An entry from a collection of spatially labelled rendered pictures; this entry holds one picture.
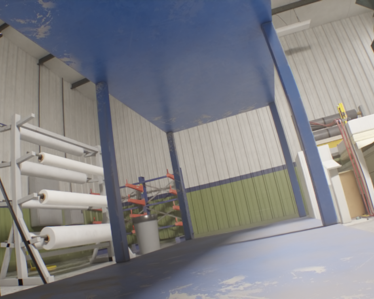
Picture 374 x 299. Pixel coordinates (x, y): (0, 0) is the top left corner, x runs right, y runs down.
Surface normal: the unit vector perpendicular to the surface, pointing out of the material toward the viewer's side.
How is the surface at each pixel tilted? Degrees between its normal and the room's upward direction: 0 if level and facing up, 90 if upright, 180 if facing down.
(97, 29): 180
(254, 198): 90
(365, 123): 90
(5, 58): 90
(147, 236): 93
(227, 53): 180
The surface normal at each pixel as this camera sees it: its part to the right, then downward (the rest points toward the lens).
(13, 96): 0.93, -0.26
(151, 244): 0.32, -0.25
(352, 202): -0.31, -0.20
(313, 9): 0.11, 0.89
